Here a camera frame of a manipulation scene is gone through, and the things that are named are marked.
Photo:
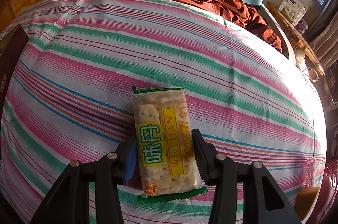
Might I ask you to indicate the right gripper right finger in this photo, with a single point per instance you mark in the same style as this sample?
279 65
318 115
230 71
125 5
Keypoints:
264 200

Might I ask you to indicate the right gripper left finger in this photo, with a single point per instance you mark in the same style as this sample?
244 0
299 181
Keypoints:
67 201

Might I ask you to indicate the Weidan cracker packet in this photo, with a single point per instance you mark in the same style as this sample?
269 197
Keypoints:
167 164

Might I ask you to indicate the striped bed sheet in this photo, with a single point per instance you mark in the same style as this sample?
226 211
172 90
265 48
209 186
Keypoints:
70 96

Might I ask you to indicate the gold tin box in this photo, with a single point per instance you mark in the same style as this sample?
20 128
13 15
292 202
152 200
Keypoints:
12 46

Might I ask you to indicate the wooden side table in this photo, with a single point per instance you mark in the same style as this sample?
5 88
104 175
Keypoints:
298 39

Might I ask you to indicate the white product box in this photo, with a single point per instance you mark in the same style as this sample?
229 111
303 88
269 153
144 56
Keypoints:
293 10

